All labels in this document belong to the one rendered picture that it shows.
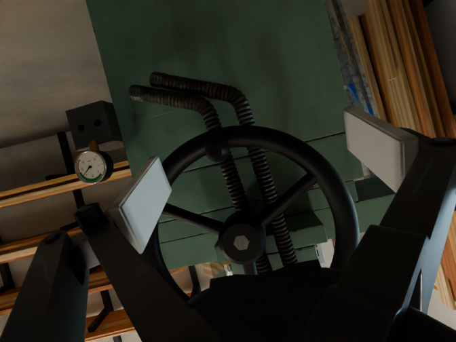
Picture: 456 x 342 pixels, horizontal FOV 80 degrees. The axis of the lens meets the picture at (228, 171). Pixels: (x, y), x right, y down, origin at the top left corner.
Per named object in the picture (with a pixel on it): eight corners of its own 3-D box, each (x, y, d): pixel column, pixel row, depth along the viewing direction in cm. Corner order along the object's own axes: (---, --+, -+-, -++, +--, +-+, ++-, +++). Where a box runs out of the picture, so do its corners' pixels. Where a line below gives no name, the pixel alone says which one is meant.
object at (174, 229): (353, 180, 50) (359, 201, 51) (328, 171, 71) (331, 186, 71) (153, 224, 56) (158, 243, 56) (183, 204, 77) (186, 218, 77)
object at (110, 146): (100, 99, 52) (111, 140, 52) (131, 108, 64) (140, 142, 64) (62, 110, 53) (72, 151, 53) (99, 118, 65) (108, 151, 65)
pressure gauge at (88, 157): (98, 136, 49) (109, 180, 50) (109, 137, 53) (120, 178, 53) (67, 144, 50) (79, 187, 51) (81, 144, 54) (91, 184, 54)
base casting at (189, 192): (356, 129, 50) (368, 178, 50) (307, 140, 107) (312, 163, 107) (131, 184, 56) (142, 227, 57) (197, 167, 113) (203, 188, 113)
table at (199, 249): (474, 193, 39) (482, 233, 40) (383, 174, 70) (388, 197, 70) (97, 270, 48) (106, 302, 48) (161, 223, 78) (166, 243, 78)
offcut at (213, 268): (212, 253, 61) (215, 267, 61) (199, 259, 59) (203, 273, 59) (221, 255, 58) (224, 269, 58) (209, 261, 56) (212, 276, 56)
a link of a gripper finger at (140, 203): (143, 254, 14) (130, 256, 14) (172, 191, 21) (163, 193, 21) (119, 205, 13) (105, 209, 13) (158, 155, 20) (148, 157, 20)
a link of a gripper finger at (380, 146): (401, 140, 11) (420, 136, 11) (342, 107, 18) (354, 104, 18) (402, 201, 13) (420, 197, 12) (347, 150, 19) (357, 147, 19)
